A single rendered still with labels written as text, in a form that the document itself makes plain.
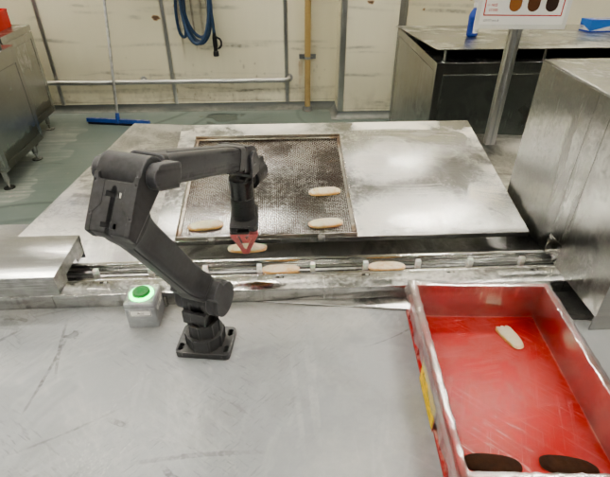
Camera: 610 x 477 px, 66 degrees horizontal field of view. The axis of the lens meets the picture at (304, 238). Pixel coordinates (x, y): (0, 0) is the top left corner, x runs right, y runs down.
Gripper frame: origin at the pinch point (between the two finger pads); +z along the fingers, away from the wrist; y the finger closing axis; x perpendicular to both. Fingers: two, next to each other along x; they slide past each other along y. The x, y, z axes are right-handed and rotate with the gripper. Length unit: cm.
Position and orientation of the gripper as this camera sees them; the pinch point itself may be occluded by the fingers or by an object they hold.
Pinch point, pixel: (246, 246)
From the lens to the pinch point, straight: 120.1
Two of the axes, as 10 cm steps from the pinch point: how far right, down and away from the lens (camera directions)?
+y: -0.5, -5.7, 8.2
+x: -10.0, 0.3, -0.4
